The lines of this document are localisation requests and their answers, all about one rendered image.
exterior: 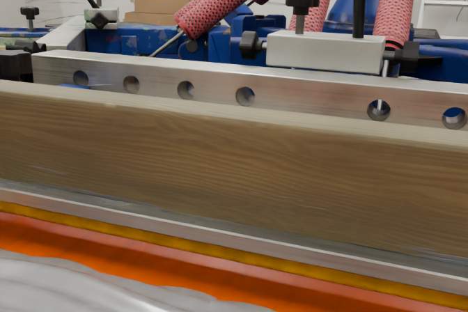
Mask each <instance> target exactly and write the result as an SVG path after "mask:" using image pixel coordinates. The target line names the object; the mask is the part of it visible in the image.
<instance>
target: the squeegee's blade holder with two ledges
mask: <svg viewBox="0 0 468 312"><path fill-rule="evenodd" d="M0 201H4V202H8V203H14V204H18V205H24V206H28V207H32V208H38V209H41V210H48V211H52V212H58V213H62V214H65V215H72V216H76V217H82V218H86V219H92V220H96V221H102V222H106V223H109V224H115V225H119V226H126V227H130V228H135V229H139V230H143V231H150V232H154V233H159V234H163V235H170V236H174V237H179V238H183V239H187V240H193V241H197V242H203V243H207V244H213V245H217V246H221V247H227V248H231V249H237V250H241V251H248V252H251V253H255V254H261V255H265V256H271V257H275V258H281V259H285V260H291V261H295V262H298V263H305V264H309V265H315V266H319V267H325V268H329V269H333V270H339V271H343V272H349V273H353V274H359V275H363V276H369V277H373V278H376V279H383V280H387V281H393V282H396V283H403V284H407V285H411V286H416V287H420V288H427V289H431V290H436V291H440V292H444V293H451V294H454V295H460V296H464V297H468V267H467V266H464V265H456V264H453V263H445V262H442V261H438V260H431V259H427V258H419V257H416V256H408V255H405V254H400V253H394V252H390V251H383V250H379V249H371V248H368V247H360V246H357V245H352V244H346V243H342V242H335V241H331V240H324V239H320V238H315V237H309V236H305V235H298V234H294V233H287V232H283V231H276V230H272V229H267V228H261V227H257V226H250V225H246V224H239V223H235V222H230V221H224V220H219V219H213V218H209V217H202V216H198V215H193V214H187V213H182V212H176V211H171V210H165V209H161V208H154V207H150V206H145V205H139V204H134V203H128V202H123V201H117V200H113V199H108V198H102V197H97V196H91V195H86V194H80V193H75V192H69V191H65V190H60V189H54V188H49V187H43V186H38V185H32V184H28V183H23V182H17V181H12V180H6V179H1V178H0Z"/></svg>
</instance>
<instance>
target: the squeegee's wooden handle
mask: <svg viewBox="0 0 468 312"><path fill-rule="evenodd" d="M0 178H1V179H6V180H12V181H17V182H23V183H28V184H32V185H38V186H43V187H49V188H54V189H60V190H65V191H69V192H75V193H80V194H86V195H91V196H97V197H102V198H108V199H113V200H117V201H123V202H128V203H134V204H139V205H145V206H150V207H154V208H161V209H165V210H171V211H176V212H182V213H187V214H191V215H198V216H202V217H209V218H213V219H219V220H224V221H230V222H235V223H239V224H246V225H250V226H257V227H261V228H267V229H272V230H276V231H283V232H287V233H294V234H298V235H305V236H309V237H315V238H320V239H324V240H331V241H335V242H342V243H346V244H352V245H357V246H360V247H368V248H371V249H379V250H383V251H390V252H394V253H397V254H405V255H408V256H416V257H419V258H427V259H431V260H438V261H442V262H445V263H453V264H456V265H464V266H467V267H468V132H467V131H460V130H448V129H442V128H435V127H423V126H416V125H404V124H397V123H386V122H379V121H372V120H360V119H353V118H341V117H335V116H323V115H316V114H304V113H297V112H291V111H279V110H272V109H260V108H253V107H241V106H235V105H228V104H216V103H209V102H197V101H191V100H179V99H172V98H165V97H153V96H147V95H135V94H128V93H116V92H109V91H97V90H91V89H84V88H72V87H65V86H53V85H46V84H35V83H28V82H21V81H9V80H2V79H0Z"/></svg>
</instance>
